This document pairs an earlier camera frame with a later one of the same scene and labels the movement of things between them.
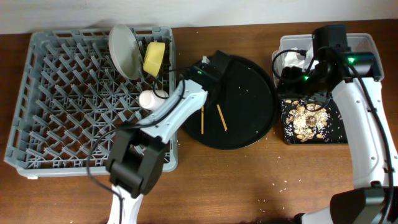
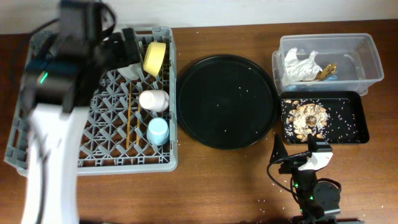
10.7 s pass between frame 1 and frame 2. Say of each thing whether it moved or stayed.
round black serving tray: stayed
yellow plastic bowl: stayed
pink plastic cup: stayed
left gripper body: moved
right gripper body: moved
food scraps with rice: stayed
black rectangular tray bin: stayed
